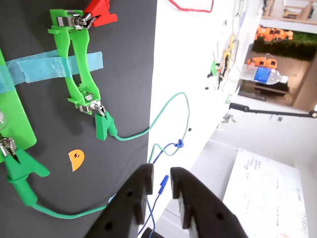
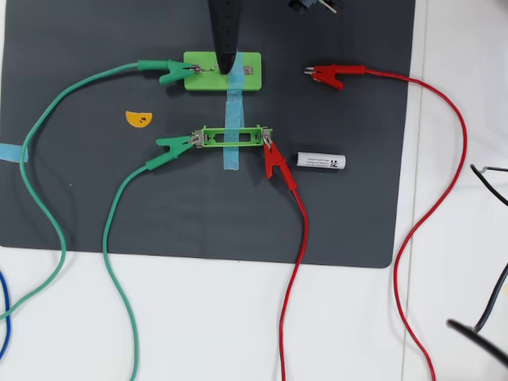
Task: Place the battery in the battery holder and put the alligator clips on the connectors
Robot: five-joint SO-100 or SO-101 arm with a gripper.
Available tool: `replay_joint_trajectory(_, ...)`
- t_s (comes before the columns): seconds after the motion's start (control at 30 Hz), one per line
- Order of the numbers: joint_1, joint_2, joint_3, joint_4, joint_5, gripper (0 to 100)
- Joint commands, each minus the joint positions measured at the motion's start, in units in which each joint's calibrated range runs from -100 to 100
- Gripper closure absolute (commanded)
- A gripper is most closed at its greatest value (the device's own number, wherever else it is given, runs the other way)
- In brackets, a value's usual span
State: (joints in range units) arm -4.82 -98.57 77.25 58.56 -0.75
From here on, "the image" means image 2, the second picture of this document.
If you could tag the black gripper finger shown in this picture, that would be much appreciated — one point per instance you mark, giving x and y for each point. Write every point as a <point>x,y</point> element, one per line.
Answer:
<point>224,35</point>

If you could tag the red alligator clip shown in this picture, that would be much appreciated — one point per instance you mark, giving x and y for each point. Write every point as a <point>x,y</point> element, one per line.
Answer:
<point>341,73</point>
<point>274,158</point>

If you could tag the white AA battery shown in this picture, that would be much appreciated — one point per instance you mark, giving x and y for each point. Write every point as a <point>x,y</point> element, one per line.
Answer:
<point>317,160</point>

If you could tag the green bulb holder board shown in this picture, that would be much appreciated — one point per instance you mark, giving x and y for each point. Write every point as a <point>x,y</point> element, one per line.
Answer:
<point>198,81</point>

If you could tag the green alligator clip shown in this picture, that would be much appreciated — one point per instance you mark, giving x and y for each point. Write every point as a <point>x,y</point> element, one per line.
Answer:
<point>170,145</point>
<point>170,69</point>

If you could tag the green battery holder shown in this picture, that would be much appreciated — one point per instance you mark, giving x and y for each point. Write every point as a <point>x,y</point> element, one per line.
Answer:
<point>248,144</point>

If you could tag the orange half-round sticker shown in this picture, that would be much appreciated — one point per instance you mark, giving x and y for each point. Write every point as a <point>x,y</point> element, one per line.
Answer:
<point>135,121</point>

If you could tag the dark grey work mat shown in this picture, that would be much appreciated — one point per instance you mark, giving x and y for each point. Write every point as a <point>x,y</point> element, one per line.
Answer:
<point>198,218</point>

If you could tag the short blue tape piece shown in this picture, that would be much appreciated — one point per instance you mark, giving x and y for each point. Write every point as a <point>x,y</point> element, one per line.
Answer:
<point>10,152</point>

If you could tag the black blurred rod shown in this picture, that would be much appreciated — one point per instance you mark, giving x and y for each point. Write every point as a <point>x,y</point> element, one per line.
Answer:
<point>476,337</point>

